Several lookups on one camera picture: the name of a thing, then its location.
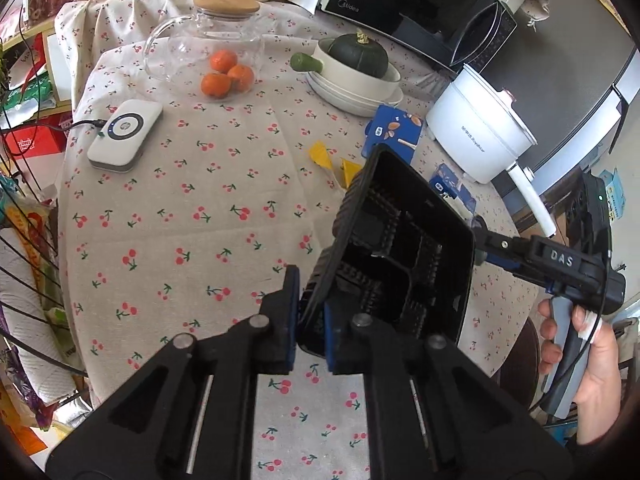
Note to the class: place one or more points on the glass teapot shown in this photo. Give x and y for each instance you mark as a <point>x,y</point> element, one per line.
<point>200,40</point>

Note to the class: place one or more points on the white plate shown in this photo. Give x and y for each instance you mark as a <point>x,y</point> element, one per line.
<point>345,102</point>

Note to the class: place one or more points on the red yellow snack packet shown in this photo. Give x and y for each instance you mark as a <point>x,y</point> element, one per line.
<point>30,225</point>

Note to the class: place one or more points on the brown trash bin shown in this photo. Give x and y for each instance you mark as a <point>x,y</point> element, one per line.
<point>520,365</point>

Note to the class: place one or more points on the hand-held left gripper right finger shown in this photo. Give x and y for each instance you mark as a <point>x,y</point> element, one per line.
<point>331,345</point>

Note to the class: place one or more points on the glass pot lid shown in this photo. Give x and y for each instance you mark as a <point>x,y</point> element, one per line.
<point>495,89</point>

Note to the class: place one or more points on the green plastic bag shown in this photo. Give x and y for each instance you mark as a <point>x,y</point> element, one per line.
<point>30,94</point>

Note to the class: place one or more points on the blue white carton box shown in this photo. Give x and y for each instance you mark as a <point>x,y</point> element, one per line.
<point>614,197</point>

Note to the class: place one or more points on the red printed box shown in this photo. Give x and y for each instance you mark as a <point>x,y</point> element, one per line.
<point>30,142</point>

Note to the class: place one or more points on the black plastic food tray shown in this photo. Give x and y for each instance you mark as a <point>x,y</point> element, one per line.
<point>400,240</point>

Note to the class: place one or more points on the wooden teapot lid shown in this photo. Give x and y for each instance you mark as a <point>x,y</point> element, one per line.
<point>227,6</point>

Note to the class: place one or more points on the white electric pot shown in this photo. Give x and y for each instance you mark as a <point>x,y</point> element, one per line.
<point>475,120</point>

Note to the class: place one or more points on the yellow scrap piece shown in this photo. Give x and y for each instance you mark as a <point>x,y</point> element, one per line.
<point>350,172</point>
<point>320,154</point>

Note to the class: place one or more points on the small green fruit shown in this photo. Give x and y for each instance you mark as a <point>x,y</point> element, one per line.
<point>302,61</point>

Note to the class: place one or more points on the blue white small box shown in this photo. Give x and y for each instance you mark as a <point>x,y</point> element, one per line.
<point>445,180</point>

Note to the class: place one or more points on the small orange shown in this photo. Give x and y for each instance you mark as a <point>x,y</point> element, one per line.
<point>223,60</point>
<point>241,77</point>
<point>216,85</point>

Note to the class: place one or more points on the black microwave oven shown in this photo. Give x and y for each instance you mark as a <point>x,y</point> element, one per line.
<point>410,5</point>

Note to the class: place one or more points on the cherry print tablecloth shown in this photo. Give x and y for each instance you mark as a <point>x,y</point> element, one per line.
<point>200,210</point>

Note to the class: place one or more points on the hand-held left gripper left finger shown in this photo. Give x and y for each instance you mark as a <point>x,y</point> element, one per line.
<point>292,320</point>

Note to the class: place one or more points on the grey refrigerator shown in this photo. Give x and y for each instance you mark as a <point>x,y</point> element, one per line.
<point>575,110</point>

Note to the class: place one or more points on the person's right forearm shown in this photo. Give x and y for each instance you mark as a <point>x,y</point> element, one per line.
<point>597,425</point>

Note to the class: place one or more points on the person's right hand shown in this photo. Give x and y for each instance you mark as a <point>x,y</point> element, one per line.
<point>602,365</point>

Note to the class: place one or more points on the dark green squash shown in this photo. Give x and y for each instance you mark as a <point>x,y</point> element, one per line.
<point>357,55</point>

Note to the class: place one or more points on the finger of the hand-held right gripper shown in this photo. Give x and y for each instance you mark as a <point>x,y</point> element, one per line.
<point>505,245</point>
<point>500,261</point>

